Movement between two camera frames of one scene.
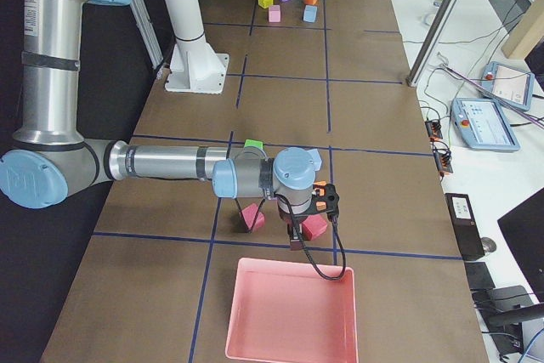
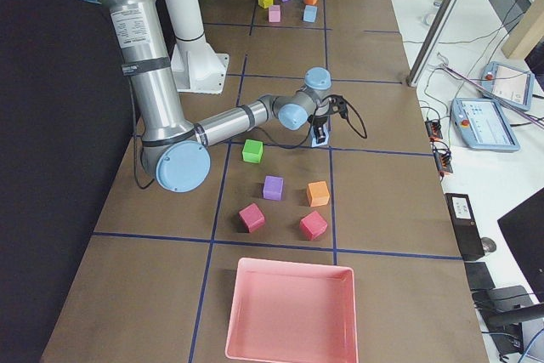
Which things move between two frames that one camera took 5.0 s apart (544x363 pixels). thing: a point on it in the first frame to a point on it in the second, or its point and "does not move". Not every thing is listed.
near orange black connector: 443,155 does not move
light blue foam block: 309,14 does not move
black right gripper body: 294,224 to 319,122
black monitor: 523,229 does not move
